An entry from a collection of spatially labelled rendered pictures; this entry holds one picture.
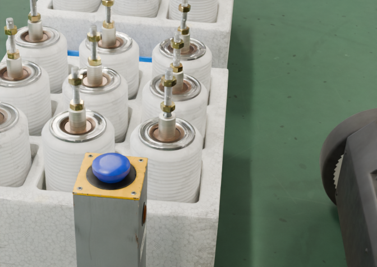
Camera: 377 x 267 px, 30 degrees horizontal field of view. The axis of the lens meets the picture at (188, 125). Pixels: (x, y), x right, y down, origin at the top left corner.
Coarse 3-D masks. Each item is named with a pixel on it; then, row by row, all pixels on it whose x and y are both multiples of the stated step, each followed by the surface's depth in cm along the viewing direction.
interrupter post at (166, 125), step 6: (162, 114) 91; (174, 114) 91; (162, 120) 90; (168, 120) 90; (174, 120) 91; (162, 126) 91; (168, 126) 91; (174, 126) 91; (162, 132) 91; (168, 132) 91; (174, 132) 92; (168, 138) 92
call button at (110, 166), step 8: (96, 160) 74; (104, 160) 74; (112, 160) 74; (120, 160) 74; (128, 160) 75; (96, 168) 73; (104, 168) 73; (112, 168) 73; (120, 168) 73; (128, 168) 74; (96, 176) 73; (104, 176) 73; (112, 176) 73; (120, 176) 73
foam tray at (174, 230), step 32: (224, 96) 114; (128, 128) 106; (32, 160) 103; (0, 192) 92; (32, 192) 92; (64, 192) 93; (0, 224) 94; (32, 224) 93; (64, 224) 93; (160, 224) 91; (192, 224) 91; (0, 256) 97; (32, 256) 97; (64, 256) 96; (160, 256) 95; (192, 256) 94
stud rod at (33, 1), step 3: (30, 0) 109; (33, 0) 109; (30, 3) 109; (33, 3) 109; (30, 6) 110; (33, 6) 109; (36, 6) 110; (33, 9) 110; (36, 9) 110; (33, 12) 110; (36, 12) 110; (33, 15) 110; (33, 21) 111; (36, 21) 111
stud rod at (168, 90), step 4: (168, 68) 87; (172, 68) 87; (168, 72) 87; (172, 72) 87; (168, 76) 87; (172, 76) 87; (164, 88) 89; (168, 88) 88; (164, 92) 89; (168, 92) 88; (164, 96) 89; (168, 96) 89; (164, 100) 89; (168, 100) 89; (164, 104) 90; (168, 104) 90; (164, 112) 90; (164, 116) 91; (168, 116) 91
